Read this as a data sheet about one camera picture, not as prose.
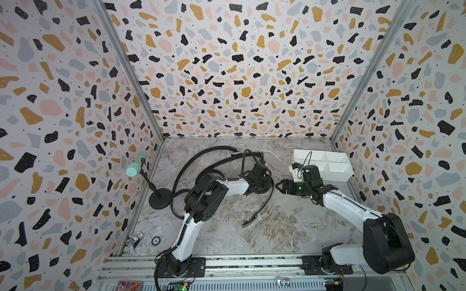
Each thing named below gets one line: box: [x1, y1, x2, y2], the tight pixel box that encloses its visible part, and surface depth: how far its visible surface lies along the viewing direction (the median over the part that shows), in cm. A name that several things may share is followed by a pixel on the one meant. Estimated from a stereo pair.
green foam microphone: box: [125, 151, 148, 178], surface depth 66 cm
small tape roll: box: [151, 235, 162, 247], surface depth 82 cm
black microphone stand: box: [139, 157, 173, 210], surface depth 92 cm
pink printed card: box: [116, 280, 143, 291], surface depth 69 cm
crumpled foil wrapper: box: [275, 276, 291, 288], surface depth 71 cm
